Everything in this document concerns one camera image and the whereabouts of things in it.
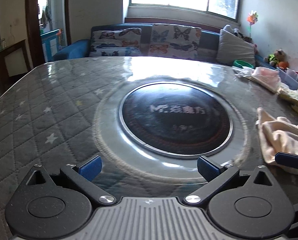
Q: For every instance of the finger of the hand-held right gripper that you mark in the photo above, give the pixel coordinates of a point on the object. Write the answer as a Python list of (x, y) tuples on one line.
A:
[(288, 159)]

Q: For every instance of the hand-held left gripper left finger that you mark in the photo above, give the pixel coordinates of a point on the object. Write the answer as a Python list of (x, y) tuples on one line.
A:
[(90, 168)]

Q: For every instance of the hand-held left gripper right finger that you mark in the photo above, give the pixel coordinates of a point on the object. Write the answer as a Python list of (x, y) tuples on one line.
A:
[(207, 169)]

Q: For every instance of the beige garment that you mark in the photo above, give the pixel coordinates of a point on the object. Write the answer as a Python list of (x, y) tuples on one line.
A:
[(281, 135)]

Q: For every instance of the yellow clothes pile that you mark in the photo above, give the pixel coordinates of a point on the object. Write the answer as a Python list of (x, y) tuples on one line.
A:
[(293, 97)]

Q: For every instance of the pink clothes pile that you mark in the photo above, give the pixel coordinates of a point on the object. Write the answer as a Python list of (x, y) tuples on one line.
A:
[(263, 77)]

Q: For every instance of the round black induction cooktop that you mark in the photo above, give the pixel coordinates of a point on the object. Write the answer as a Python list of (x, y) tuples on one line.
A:
[(174, 120)]

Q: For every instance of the grey quilted star table cover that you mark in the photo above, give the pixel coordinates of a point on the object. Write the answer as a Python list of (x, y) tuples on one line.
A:
[(51, 105)]

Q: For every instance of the plush toy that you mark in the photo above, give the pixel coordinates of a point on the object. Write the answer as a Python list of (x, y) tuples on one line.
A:
[(276, 57)]

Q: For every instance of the green plastic container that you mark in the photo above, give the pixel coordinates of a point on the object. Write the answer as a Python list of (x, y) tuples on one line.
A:
[(241, 63)]

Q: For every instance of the blue sofa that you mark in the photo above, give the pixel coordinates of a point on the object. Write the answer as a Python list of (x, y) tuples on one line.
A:
[(81, 47)]

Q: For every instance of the grey pillow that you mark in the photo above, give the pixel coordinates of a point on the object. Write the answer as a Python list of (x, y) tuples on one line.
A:
[(235, 47)]

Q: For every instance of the butterfly print cushion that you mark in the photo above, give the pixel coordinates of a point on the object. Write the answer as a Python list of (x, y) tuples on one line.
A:
[(114, 42), (175, 40)]

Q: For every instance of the blue cabinet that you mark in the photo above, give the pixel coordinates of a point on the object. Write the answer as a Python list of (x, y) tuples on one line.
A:
[(50, 45)]

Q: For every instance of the dark wooden console table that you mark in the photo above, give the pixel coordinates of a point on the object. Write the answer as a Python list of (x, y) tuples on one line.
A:
[(14, 60)]

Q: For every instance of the colourful pinwheel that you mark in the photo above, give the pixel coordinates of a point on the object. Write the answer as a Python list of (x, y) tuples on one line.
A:
[(253, 18)]

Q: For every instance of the hanging green cloth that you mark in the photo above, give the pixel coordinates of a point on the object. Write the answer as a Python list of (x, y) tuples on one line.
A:
[(46, 15)]

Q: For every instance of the dark wooden door frame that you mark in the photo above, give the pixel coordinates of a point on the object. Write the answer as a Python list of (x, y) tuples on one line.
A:
[(33, 22)]

